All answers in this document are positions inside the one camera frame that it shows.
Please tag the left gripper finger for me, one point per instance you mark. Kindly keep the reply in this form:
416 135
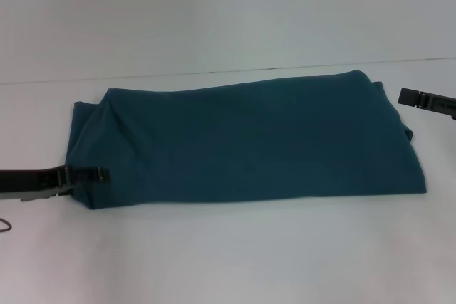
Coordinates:
83 176

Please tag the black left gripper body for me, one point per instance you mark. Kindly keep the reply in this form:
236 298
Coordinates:
25 183

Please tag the teal FREE print T-shirt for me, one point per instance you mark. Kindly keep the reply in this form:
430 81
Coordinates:
249 140

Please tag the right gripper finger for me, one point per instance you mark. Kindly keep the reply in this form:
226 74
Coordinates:
424 100

